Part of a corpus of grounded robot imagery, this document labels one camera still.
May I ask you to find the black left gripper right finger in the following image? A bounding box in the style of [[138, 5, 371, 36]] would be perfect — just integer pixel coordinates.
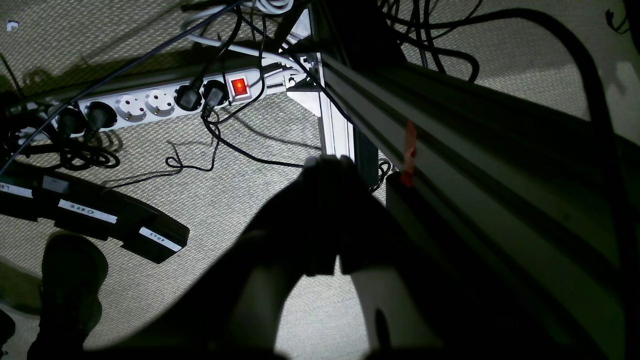
[[320, 156, 606, 360]]

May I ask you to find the white power strip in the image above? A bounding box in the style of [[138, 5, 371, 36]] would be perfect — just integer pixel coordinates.
[[20, 64, 301, 136]]

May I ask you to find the aluminium table frame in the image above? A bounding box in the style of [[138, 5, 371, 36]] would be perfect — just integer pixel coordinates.
[[285, 10, 640, 360]]

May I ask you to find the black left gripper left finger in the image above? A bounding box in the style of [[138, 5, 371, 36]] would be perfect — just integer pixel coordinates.
[[85, 159, 346, 360]]

